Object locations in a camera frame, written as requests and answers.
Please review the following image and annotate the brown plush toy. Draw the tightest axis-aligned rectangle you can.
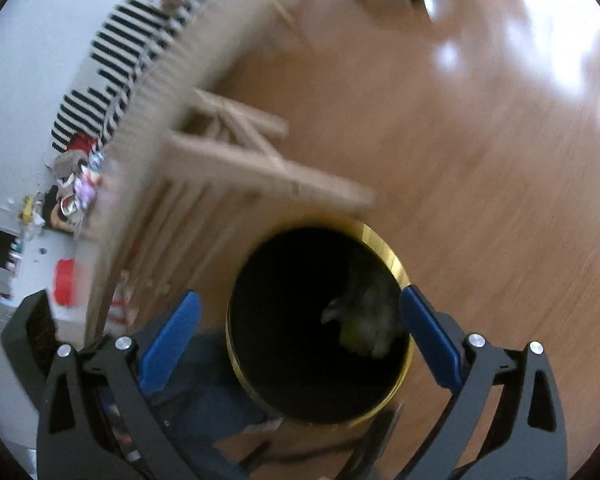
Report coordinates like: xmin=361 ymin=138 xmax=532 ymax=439
xmin=53 ymin=150 xmax=89 ymax=177

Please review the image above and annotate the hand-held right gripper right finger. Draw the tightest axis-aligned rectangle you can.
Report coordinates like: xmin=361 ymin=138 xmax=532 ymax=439
xmin=400 ymin=284 xmax=568 ymax=480

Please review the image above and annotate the black white striped blanket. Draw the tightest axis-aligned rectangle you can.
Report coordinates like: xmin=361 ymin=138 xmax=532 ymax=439
xmin=50 ymin=0 xmax=223 ymax=154

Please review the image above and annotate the person's leg in jeans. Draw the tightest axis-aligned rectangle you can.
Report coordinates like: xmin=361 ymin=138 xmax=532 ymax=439
xmin=144 ymin=330 xmax=284 ymax=480

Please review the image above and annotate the red bear stool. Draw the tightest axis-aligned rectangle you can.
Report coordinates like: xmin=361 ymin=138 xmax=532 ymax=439
xmin=53 ymin=258 xmax=89 ymax=307

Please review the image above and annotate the white cabinet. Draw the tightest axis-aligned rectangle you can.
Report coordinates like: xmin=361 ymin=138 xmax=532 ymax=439
xmin=0 ymin=199 xmax=97 ymax=313

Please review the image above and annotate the red cushion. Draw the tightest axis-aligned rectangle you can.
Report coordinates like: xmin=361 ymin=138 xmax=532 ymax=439
xmin=68 ymin=133 xmax=98 ymax=154

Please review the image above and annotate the black bag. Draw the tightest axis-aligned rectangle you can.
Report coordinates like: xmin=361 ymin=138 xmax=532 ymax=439
xmin=44 ymin=185 xmax=77 ymax=233

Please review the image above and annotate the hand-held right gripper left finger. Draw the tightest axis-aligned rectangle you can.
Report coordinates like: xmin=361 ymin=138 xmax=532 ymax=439
xmin=36 ymin=290 xmax=203 ymax=480

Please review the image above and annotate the black bin with gold rim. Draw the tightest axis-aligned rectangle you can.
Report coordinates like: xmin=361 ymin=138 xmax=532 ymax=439
xmin=224 ymin=218 xmax=414 ymax=426

